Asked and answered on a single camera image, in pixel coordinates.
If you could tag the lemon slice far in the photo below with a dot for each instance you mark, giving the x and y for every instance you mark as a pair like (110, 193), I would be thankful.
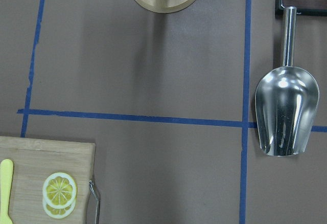
(59, 190)

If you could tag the yellow plastic knife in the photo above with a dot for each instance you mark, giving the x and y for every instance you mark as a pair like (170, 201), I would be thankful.
(6, 183)

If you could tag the wooden cutting board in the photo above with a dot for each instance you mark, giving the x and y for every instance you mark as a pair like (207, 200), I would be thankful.
(34, 160)

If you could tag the metal scoop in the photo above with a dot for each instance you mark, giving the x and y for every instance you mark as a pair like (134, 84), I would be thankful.
(286, 100)

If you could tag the lemon slice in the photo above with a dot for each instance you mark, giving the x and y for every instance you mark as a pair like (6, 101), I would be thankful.
(58, 213)
(59, 190)

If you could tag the lemon slice near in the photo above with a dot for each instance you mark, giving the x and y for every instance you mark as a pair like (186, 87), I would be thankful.
(58, 213)

